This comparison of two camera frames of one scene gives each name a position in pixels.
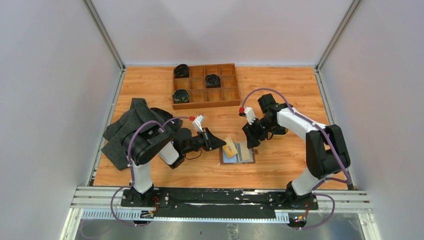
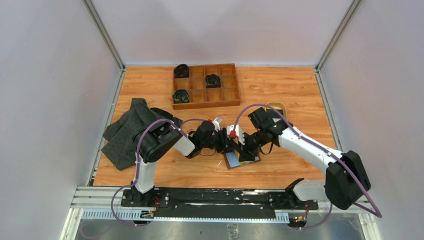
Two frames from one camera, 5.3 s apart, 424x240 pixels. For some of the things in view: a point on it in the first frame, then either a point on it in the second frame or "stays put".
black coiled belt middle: [213, 81] stays put
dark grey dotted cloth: [139, 116] stays put
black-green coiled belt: [181, 96] stays put
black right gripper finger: [254, 132] → [245, 155]
